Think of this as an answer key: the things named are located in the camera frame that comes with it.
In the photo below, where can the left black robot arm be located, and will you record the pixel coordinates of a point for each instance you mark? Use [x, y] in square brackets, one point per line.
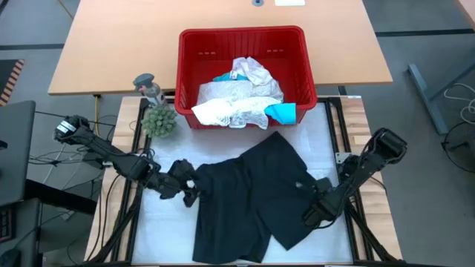
[111, 155]

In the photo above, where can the artificial green potted plant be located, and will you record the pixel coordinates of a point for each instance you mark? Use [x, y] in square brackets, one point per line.
[159, 121]

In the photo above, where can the hazard striped floor mat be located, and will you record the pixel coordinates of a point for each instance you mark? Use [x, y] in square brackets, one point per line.
[11, 79]

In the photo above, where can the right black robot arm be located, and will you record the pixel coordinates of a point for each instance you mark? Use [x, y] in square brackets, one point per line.
[389, 144]

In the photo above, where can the grey metal base plate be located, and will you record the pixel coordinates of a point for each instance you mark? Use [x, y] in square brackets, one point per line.
[342, 157]

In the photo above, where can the black keyboard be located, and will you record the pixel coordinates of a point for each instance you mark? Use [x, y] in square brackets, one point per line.
[5, 224]

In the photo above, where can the red plastic laundry bin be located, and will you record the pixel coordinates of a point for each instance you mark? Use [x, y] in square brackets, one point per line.
[193, 55]

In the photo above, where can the white crumpled garment with label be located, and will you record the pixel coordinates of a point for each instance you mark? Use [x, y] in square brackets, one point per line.
[252, 70]

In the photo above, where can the black computer mouse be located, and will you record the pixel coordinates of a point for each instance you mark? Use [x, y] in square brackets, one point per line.
[9, 257]

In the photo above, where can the white lace garment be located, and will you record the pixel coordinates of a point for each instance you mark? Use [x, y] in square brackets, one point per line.
[237, 91]

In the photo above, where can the white plain garment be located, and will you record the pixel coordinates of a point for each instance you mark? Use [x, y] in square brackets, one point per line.
[211, 111]

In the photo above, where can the white paper sheet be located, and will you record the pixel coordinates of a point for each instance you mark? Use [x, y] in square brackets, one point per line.
[289, 2]

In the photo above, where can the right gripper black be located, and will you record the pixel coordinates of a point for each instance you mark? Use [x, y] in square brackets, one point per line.
[319, 213]

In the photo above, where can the light wooden desk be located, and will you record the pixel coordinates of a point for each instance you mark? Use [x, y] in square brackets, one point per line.
[130, 44]

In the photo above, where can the grey metal desk leg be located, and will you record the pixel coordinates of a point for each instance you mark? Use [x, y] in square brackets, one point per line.
[426, 96]

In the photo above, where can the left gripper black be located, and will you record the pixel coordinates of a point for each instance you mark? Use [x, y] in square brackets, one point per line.
[178, 174]

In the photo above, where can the teal garment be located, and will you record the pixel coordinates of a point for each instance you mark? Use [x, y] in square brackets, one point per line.
[284, 113]

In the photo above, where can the clear spray bottle grey trigger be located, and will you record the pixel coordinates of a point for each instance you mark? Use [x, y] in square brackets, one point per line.
[150, 89]

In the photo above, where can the black aluminium table frame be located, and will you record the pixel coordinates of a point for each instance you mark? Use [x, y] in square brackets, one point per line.
[331, 126]

